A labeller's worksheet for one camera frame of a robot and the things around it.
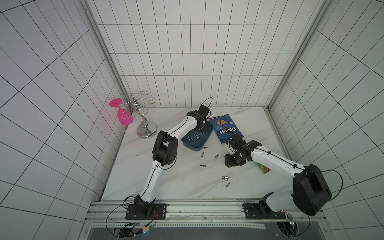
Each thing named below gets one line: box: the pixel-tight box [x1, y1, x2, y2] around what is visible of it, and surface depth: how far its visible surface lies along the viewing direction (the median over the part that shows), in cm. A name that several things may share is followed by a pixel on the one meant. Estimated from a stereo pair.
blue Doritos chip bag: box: [208, 114, 244, 144], surface depth 108 cm
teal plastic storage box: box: [181, 120, 214, 152], surface depth 102 cm
